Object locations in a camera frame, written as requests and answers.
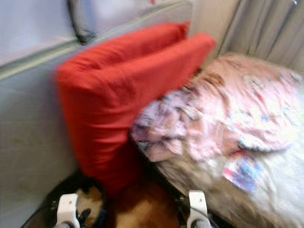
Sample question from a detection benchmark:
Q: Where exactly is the white fabric bag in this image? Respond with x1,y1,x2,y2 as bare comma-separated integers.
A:
93,0,152,34

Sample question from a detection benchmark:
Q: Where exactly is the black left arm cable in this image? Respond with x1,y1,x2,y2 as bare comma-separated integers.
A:
20,205,60,228

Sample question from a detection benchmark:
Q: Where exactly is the grey floral bed sheet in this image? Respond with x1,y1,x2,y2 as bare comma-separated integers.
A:
154,142,304,228

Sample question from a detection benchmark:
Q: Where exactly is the black bucket blue rim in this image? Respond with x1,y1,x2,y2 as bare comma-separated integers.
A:
42,172,107,228

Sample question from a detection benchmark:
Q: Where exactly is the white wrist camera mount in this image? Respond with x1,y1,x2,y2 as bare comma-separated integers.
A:
56,193,80,228
188,190,212,228

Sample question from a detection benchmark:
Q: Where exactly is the black bag strap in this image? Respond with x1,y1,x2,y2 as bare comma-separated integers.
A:
66,0,95,46

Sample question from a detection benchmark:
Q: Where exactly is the colourful comic book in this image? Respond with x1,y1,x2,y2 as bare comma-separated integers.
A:
222,152,263,194

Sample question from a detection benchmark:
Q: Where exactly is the red folded mattress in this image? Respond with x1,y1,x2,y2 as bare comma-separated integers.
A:
56,21,217,196

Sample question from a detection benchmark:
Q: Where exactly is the pink cartoon print blanket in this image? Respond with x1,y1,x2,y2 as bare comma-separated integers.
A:
131,53,304,162

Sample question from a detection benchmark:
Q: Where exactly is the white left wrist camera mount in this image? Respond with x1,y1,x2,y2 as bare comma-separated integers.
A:
56,193,80,228

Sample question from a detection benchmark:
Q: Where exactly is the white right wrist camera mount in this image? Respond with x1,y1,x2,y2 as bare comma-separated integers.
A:
188,190,212,228

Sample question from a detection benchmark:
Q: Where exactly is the grey curtain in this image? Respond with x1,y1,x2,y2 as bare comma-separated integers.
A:
218,0,304,74

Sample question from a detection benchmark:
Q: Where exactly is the brown cardboard scrap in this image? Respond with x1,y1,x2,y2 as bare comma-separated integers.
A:
76,186,105,228

